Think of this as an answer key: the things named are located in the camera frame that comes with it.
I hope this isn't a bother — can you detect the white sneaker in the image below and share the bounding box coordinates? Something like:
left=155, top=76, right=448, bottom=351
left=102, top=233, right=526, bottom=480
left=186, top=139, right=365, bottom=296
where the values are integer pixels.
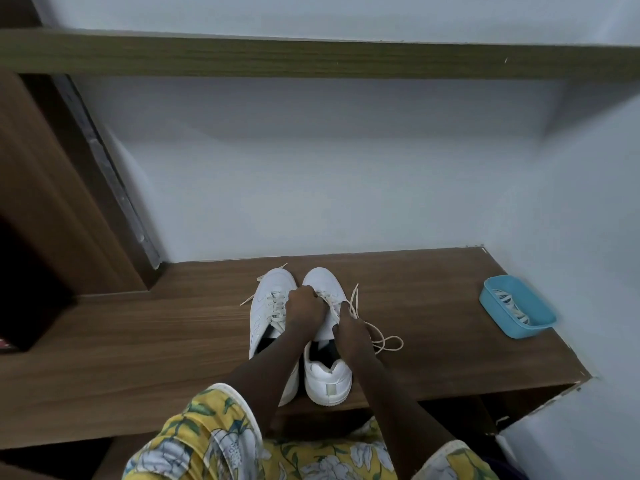
left=299, top=266, right=353, bottom=408
left=248, top=267, right=303, bottom=408

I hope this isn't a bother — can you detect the person's right forearm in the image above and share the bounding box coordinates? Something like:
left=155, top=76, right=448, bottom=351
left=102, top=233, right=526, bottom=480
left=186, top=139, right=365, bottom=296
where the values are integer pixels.
left=349, top=349, right=459, bottom=480

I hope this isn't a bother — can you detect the person's right hand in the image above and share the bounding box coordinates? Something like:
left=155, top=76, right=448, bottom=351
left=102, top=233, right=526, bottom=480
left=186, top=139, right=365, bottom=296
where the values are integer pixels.
left=332, top=302, right=377, bottom=361

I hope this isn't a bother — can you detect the blue plastic basket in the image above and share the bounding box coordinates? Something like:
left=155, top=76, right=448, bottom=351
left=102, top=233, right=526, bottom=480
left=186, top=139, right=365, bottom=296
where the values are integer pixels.
left=479, top=274, right=557, bottom=341

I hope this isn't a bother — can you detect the cream shoelace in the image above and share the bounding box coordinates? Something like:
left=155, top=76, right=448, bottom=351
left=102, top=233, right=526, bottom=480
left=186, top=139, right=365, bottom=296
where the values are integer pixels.
left=239, top=262, right=291, bottom=331
left=315, top=283, right=405, bottom=355

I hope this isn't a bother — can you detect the wooden wall shelf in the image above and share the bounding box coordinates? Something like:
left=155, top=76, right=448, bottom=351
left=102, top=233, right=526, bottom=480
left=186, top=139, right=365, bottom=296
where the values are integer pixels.
left=0, top=28, right=640, bottom=79

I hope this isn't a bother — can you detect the person's left forearm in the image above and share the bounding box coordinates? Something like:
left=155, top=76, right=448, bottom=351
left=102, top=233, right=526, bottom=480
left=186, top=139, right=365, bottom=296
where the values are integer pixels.
left=225, top=329, right=313, bottom=435

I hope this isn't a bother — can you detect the person's left hand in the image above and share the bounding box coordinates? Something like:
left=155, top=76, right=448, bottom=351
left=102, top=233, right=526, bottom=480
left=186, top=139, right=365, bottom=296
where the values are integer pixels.
left=283, top=285, right=329, bottom=341

